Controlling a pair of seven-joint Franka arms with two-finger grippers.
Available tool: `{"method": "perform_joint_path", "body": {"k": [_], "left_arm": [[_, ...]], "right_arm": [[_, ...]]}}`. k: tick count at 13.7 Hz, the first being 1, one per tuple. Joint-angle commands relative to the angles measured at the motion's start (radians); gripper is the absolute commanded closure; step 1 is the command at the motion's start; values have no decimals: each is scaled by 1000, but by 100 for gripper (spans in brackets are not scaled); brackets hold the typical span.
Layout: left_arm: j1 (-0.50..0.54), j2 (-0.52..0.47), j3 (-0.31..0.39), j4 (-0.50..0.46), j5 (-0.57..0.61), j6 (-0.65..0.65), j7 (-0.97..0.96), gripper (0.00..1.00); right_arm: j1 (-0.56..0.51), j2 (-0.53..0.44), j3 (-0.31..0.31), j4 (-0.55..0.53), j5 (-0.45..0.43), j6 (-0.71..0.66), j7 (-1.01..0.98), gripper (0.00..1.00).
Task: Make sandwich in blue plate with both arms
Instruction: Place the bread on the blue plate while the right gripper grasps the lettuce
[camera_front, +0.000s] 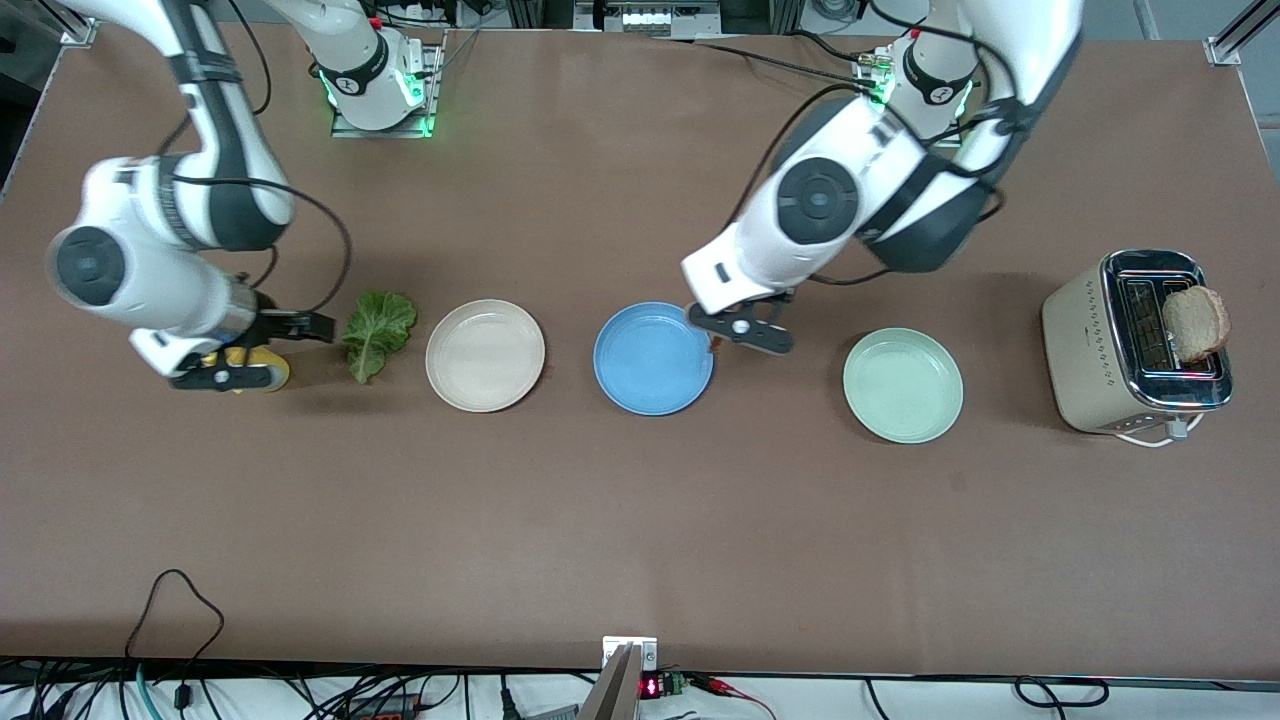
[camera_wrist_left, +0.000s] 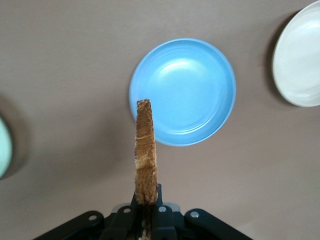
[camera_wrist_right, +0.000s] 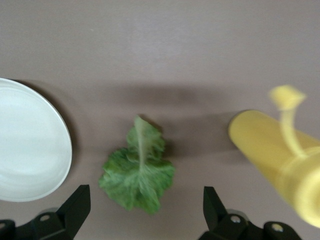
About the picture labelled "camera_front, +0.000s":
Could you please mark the blue round plate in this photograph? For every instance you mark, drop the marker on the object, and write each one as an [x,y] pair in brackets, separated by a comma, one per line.
[650,360]

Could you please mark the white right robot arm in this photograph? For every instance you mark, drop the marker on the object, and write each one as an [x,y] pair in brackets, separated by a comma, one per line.
[150,260]

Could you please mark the yellow squeeze bottle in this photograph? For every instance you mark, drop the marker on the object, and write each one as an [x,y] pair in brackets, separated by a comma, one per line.
[268,368]

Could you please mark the aluminium corner profile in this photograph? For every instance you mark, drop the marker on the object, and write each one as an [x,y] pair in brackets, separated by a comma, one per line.
[1235,40]

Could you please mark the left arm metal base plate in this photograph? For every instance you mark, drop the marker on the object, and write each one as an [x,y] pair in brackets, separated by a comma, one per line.
[950,142]

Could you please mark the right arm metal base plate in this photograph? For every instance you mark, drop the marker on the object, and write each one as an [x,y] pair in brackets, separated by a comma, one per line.
[436,90]

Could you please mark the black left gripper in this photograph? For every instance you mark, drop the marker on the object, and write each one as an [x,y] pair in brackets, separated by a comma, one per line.
[783,298]

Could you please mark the green lettuce leaf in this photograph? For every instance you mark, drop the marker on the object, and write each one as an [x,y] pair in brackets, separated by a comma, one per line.
[378,330]

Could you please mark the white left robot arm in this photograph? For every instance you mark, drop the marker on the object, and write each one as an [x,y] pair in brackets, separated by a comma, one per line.
[830,200]

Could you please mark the beige round plate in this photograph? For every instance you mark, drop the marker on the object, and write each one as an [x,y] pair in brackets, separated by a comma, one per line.
[485,356]

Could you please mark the red LED display module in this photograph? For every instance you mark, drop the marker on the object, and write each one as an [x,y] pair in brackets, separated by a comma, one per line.
[655,687]

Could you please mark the grey electronics box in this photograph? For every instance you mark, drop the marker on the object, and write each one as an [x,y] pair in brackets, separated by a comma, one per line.
[650,16]

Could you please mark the grey metal camera bracket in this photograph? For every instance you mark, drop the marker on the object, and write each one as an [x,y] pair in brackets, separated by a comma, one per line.
[622,680]

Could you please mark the beige chrome toaster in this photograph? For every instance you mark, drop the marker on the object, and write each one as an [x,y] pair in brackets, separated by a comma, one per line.
[1085,360]

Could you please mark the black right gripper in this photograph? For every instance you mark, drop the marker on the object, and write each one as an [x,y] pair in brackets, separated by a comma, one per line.
[272,324]

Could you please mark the pale green round plate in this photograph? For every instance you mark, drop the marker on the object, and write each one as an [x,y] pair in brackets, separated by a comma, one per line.
[903,386]

